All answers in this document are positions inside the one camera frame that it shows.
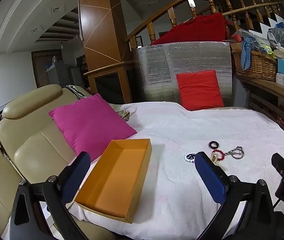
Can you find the camouflage cloth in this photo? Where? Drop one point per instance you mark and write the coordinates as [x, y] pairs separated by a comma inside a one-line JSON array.
[[125, 114]]

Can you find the red cloth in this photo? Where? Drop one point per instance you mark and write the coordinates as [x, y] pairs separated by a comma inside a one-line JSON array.
[[197, 30]]

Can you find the wicker basket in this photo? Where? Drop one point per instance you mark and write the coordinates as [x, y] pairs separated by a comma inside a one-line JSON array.
[[254, 65]]

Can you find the wooden pillar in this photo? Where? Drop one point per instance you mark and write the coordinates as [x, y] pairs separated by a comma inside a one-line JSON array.
[[99, 22]]

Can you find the silver foil insulation mat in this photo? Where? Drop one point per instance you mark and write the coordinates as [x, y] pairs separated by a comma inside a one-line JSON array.
[[157, 72]]

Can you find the pink pillow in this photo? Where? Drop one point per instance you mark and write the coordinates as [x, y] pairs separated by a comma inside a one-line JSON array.
[[91, 122]]

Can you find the wooden side table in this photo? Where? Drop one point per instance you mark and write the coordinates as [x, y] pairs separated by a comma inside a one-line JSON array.
[[269, 97]]

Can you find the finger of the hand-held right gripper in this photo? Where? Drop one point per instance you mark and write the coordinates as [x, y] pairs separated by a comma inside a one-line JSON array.
[[280, 162]]

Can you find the beige leather sofa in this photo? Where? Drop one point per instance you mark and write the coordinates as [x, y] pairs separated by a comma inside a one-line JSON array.
[[26, 135]]

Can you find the orange cardboard box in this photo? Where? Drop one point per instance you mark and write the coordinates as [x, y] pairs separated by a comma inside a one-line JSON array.
[[114, 177]]

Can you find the grey refrigerator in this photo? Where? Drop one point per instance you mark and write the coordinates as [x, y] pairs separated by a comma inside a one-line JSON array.
[[58, 73]]

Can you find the blue cloth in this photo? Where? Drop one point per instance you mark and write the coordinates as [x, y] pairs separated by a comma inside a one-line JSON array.
[[247, 52]]

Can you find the striped cloth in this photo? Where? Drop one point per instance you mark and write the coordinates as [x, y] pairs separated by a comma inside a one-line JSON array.
[[78, 92]]

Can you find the red pillow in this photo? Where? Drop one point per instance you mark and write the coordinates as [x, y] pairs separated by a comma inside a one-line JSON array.
[[199, 90]]

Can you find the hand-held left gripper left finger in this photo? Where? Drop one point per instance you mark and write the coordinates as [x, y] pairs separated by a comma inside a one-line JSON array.
[[75, 177]]

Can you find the clear plastic bag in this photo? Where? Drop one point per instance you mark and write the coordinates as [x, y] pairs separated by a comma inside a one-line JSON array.
[[279, 36]]

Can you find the cream hair clip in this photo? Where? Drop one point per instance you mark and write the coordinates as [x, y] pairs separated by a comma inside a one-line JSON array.
[[215, 158]]

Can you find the wooden glass cabinet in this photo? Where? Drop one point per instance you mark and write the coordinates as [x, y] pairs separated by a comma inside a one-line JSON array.
[[109, 82]]

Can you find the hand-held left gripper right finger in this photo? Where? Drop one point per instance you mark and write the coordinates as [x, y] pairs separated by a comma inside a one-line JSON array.
[[210, 177]]

